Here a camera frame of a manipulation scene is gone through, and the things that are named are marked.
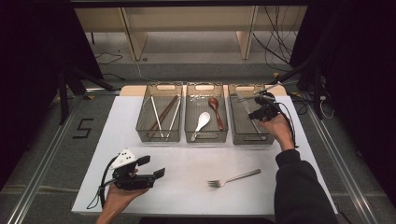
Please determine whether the smoky clear plastic bin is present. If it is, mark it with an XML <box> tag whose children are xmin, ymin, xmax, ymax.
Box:
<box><xmin>228</xmin><ymin>83</ymin><xmax>278</xmax><ymax>146</ymax></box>
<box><xmin>184</xmin><ymin>82</ymin><xmax>229</xmax><ymax>144</ymax></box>
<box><xmin>135</xmin><ymin>81</ymin><xmax>184</xmax><ymax>143</ymax></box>

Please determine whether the brown wooden chopstick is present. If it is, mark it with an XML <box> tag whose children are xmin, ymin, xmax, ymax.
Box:
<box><xmin>153</xmin><ymin>97</ymin><xmax>181</xmax><ymax>132</ymax></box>
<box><xmin>149</xmin><ymin>94</ymin><xmax>180</xmax><ymax>132</ymax></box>

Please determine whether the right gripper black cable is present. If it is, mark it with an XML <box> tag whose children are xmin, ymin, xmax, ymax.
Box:
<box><xmin>274</xmin><ymin>100</ymin><xmax>299</xmax><ymax>149</ymax></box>

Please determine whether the black overhead beam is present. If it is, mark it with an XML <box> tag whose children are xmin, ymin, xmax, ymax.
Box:
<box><xmin>68</xmin><ymin>0</ymin><xmax>312</xmax><ymax>7</ymax></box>

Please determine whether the short metal floor rail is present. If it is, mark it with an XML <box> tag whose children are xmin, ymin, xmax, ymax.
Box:
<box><xmin>83</xmin><ymin>88</ymin><xmax>122</xmax><ymax>96</ymax></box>

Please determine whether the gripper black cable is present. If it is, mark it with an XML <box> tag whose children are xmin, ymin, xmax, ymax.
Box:
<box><xmin>86</xmin><ymin>155</ymin><xmax>120</xmax><ymax>210</ymax></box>
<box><xmin>274</xmin><ymin>100</ymin><xmax>299</xmax><ymax>149</ymax></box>

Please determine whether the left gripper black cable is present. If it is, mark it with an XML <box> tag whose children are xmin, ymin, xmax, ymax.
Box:
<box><xmin>86</xmin><ymin>155</ymin><xmax>120</xmax><ymax>210</ymax></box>

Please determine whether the white floor cable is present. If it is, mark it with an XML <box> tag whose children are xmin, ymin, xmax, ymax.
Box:
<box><xmin>134</xmin><ymin>59</ymin><xmax>155</xmax><ymax>82</ymax></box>
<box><xmin>319</xmin><ymin>95</ymin><xmax>335</xmax><ymax>120</ymax></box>

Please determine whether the dark curtain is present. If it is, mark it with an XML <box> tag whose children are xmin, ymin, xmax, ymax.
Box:
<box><xmin>0</xmin><ymin>0</ymin><xmax>104</xmax><ymax>188</ymax></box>
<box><xmin>289</xmin><ymin>0</ymin><xmax>396</xmax><ymax>200</ymax></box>

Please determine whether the black floor cable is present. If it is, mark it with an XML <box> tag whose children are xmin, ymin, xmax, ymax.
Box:
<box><xmin>101</xmin><ymin>73</ymin><xmax>126</xmax><ymax>82</ymax></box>
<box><xmin>92</xmin><ymin>51</ymin><xmax>124</xmax><ymax>66</ymax></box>

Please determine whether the bundle of hanging black cables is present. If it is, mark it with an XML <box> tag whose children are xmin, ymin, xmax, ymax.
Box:
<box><xmin>251</xmin><ymin>5</ymin><xmax>302</xmax><ymax>68</ymax></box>

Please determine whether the black metal stand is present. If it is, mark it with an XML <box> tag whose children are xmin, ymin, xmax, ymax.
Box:
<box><xmin>268</xmin><ymin>52</ymin><xmax>325</xmax><ymax>120</ymax></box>
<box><xmin>57</xmin><ymin>66</ymin><xmax>117</xmax><ymax>125</ymax></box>

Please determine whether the light wooden bench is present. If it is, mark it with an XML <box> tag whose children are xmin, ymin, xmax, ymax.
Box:
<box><xmin>74</xmin><ymin>6</ymin><xmax>308</xmax><ymax>62</ymax></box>

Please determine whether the white ceramic spoon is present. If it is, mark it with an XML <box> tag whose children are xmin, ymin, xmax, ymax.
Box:
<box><xmin>190</xmin><ymin>111</ymin><xmax>212</xmax><ymax>143</ymax></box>

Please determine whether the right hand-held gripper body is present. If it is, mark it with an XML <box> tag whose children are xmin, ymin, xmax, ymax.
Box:
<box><xmin>247</xmin><ymin>103</ymin><xmax>282</xmax><ymax>123</ymax></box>

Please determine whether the metal fork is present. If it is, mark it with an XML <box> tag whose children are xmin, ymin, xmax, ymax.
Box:
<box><xmin>206</xmin><ymin>168</ymin><xmax>262</xmax><ymax>189</ymax></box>

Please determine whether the brown wooden spoon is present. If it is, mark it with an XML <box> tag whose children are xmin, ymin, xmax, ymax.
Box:
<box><xmin>207</xmin><ymin>96</ymin><xmax>225</xmax><ymax>132</ymax></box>

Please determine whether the person's left hand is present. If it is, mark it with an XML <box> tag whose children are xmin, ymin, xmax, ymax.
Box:
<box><xmin>102</xmin><ymin>185</ymin><xmax>150</xmax><ymax>217</ymax></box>

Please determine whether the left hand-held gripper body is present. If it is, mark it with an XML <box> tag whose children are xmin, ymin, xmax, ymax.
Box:
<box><xmin>109</xmin><ymin>148</ymin><xmax>157</xmax><ymax>191</ymax></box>

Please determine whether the person's right hand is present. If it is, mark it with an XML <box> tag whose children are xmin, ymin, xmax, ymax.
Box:
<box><xmin>257</xmin><ymin>112</ymin><xmax>296</xmax><ymax>153</ymax></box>

